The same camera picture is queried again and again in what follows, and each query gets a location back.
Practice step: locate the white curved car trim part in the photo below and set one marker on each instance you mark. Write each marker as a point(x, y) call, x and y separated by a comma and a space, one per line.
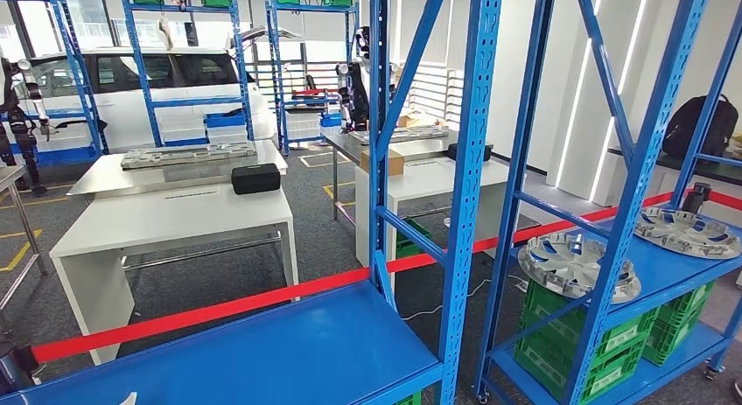
point(130, 400)

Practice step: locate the long grey metal part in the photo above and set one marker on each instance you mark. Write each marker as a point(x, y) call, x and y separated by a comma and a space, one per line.
point(417, 134)
point(185, 155)

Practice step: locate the brown cardboard box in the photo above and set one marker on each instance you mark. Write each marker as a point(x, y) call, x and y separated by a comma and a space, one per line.
point(396, 163)

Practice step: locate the white desk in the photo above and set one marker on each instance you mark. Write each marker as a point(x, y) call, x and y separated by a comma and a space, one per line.
point(429, 179)
point(174, 217)

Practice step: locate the blue plastic bin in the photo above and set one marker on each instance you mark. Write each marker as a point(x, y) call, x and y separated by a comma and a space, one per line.
point(225, 120)
point(330, 119)

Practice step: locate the black case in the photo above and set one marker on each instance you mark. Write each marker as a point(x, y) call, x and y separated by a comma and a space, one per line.
point(453, 153)
point(255, 179)

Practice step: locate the white black humanoid robot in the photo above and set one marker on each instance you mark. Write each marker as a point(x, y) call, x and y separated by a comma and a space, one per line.
point(14, 124)
point(355, 95)

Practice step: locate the white slatted railing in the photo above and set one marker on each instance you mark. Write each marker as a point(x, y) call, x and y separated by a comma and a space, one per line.
point(435, 95)

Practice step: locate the blue steel shelving rack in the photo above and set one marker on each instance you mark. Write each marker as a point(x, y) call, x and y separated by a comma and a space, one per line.
point(197, 102)
point(672, 275)
point(78, 72)
point(261, 350)
point(310, 7)

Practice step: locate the silver wheel hubcap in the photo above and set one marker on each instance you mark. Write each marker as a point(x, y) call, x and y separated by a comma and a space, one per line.
point(690, 234)
point(556, 266)

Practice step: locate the red barrier belt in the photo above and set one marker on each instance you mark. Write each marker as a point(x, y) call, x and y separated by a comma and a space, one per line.
point(174, 320)
point(727, 201)

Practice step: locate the white car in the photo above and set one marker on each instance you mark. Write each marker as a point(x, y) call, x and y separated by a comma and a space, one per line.
point(124, 121)

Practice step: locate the black backpack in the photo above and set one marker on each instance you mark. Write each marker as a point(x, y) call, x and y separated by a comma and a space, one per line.
point(681, 130)

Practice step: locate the black-topped barrier stanchion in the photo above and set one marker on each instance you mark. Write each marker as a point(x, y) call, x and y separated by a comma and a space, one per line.
point(695, 198)
point(14, 367)

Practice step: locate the yellow items stack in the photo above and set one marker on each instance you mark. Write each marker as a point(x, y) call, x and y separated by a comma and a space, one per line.
point(737, 141)

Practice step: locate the steel frame table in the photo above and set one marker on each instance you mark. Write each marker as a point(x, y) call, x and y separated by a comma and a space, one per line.
point(7, 176)

